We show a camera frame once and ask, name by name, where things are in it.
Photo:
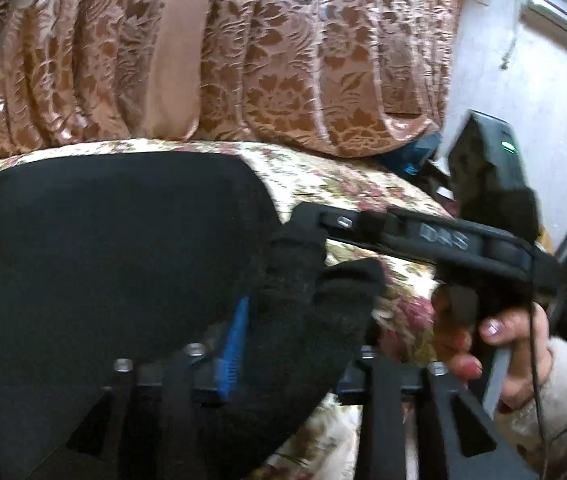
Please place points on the floral bed sheet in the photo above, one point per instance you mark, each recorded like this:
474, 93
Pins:
363, 219

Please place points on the white fuzzy sleeve forearm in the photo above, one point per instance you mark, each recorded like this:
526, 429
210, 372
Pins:
520, 428

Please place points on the right hand painted nails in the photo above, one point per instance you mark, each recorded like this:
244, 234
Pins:
509, 350

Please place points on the black camera box green light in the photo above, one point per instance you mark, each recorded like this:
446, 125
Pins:
488, 178

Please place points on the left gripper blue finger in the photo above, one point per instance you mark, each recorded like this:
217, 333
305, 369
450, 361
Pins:
229, 363

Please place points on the blue bag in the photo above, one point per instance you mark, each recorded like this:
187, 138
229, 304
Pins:
408, 160

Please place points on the black embroidered pants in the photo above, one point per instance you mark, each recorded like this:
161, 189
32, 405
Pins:
138, 299

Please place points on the brown floral curtain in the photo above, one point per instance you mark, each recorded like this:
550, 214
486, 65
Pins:
345, 78

